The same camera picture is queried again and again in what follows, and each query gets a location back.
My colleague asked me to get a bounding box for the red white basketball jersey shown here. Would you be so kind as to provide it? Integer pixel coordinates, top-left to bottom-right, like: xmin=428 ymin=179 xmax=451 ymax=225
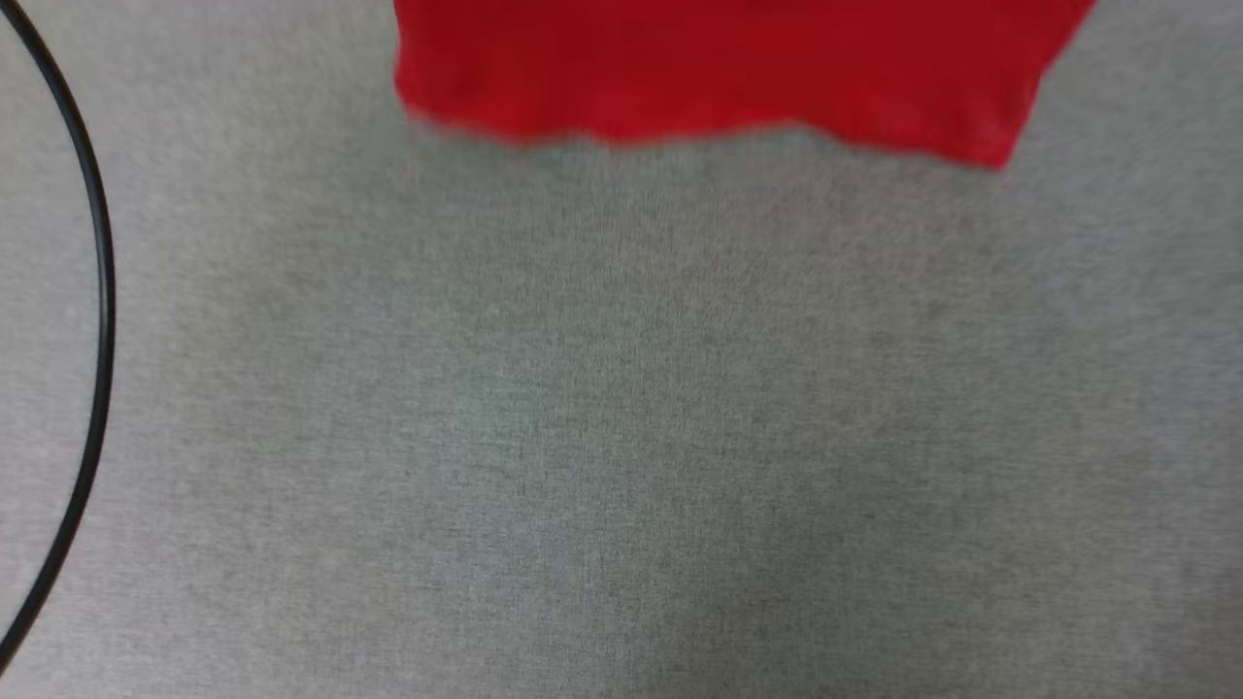
xmin=393 ymin=0 xmax=1098 ymax=171

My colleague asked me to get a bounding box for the thin black cable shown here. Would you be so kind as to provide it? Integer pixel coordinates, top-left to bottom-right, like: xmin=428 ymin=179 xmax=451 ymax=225
xmin=0 ymin=0 xmax=117 ymax=673

